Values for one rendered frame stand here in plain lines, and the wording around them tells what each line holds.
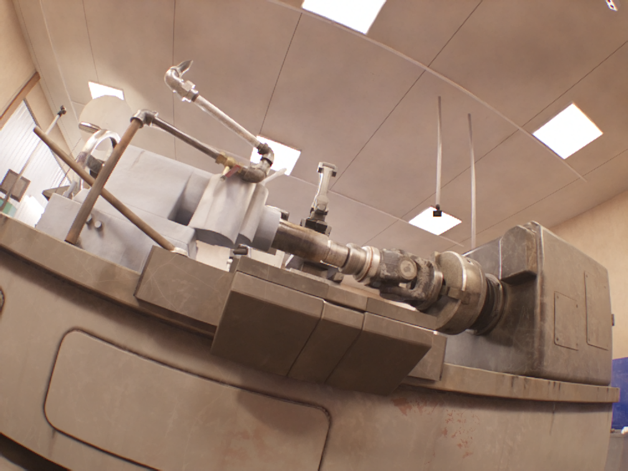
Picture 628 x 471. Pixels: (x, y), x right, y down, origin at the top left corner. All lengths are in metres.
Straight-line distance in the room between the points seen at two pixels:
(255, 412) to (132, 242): 0.39
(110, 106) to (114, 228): 3.87
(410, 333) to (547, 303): 0.63
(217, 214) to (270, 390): 0.37
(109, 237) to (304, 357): 0.45
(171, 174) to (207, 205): 0.15
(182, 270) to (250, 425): 0.26
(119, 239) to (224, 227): 0.22
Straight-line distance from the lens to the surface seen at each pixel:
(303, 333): 0.46
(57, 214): 0.78
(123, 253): 0.70
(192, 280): 0.52
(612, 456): 2.99
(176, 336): 0.56
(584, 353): 1.24
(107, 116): 4.51
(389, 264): 0.91
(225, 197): 0.74
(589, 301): 1.32
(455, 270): 1.02
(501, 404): 0.86
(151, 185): 0.82
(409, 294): 0.95
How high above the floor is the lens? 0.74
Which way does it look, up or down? 24 degrees up
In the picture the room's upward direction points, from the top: 14 degrees clockwise
